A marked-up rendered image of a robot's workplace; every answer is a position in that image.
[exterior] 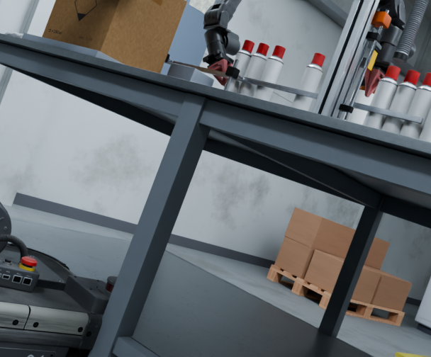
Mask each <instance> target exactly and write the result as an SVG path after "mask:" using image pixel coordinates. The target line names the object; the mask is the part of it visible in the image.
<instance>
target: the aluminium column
mask: <svg viewBox="0 0 431 357"><path fill-rule="evenodd" d="M379 1H380V0H354V2H353V4H352V7H351V10H350V12H349V15H348V17H347V20H346V23H345V26H344V28H343V31H342V34H341V36H340V39H339V42H338V44H337V47H336V49H335V53H334V55H333V57H332V60H331V63H330V66H329V68H328V71H327V74H326V75H325V79H324V81H323V85H322V86H321V89H320V92H319V94H318V97H317V100H316V102H315V105H314V107H313V111H312V112H313V113H318V114H321V115H326V116H329V117H332V118H335V117H336V115H337V112H338V109H339V107H340V104H341V102H342V98H343V96H344V94H345V91H346V88H347V85H348V83H349V80H350V77H351V75H352V72H353V70H354V66H355V64H356V62H357V59H358V56H359V53H360V51H361V48H362V45H363V43H364V40H365V38H366V34H367V33H368V30H369V27H370V25H371V22H372V19H373V17H374V14H375V11H376V8H377V6H378V4H379Z"/></svg>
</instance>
